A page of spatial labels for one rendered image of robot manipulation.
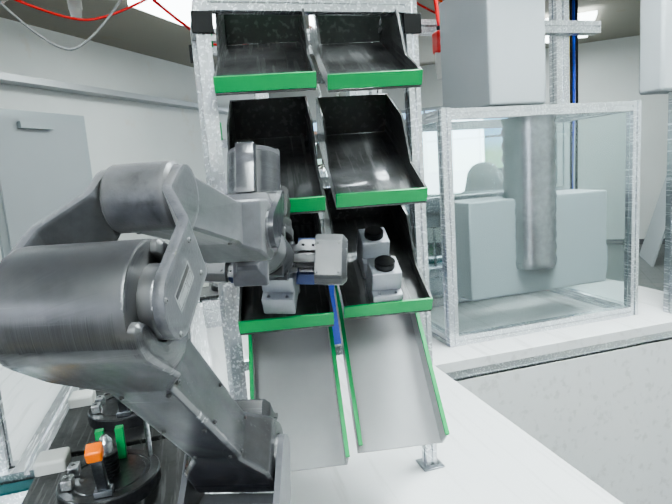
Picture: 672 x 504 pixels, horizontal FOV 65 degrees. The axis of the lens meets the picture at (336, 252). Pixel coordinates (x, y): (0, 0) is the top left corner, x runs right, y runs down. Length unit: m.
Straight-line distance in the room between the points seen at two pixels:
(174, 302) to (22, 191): 5.48
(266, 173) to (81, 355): 0.35
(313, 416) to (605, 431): 1.26
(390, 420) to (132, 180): 0.62
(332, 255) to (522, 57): 1.24
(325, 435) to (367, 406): 0.08
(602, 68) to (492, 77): 7.31
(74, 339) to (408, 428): 0.66
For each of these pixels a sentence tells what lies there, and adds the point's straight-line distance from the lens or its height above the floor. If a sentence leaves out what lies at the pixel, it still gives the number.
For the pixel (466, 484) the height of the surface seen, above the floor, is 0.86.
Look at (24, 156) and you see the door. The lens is 5.77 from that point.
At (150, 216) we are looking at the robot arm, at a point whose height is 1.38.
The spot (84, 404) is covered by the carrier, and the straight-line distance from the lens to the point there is 1.21.
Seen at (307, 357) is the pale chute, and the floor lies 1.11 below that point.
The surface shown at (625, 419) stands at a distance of 1.95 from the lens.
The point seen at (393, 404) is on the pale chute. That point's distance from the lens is 0.85.
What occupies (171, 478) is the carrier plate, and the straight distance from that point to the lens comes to 0.88.
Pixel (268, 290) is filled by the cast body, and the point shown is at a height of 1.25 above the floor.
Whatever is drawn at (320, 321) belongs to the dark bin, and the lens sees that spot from 0.73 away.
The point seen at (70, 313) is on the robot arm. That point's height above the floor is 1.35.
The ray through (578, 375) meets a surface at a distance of 1.77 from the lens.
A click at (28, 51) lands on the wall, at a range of 6.11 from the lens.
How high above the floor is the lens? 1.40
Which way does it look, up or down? 9 degrees down
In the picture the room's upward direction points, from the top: 4 degrees counter-clockwise
